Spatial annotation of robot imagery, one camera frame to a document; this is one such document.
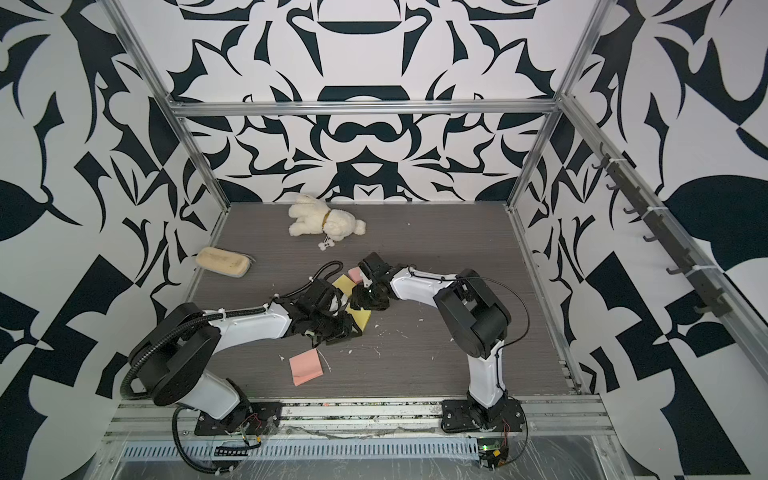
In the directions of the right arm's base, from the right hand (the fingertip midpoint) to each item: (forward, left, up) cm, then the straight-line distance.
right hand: (355, 302), depth 92 cm
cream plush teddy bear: (+29, +17, +8) cm, 34 cm away
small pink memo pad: (+9, 0, +1) cm, 9 cm away
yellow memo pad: (-6, -2, +4) cm, 8 cm away
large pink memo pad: (-18, +12, -1) cm, 22 cm away
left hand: (-9, -1, +1) cm, 9 cm away
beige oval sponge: (+13, +44, +3) cm, 46 cm away
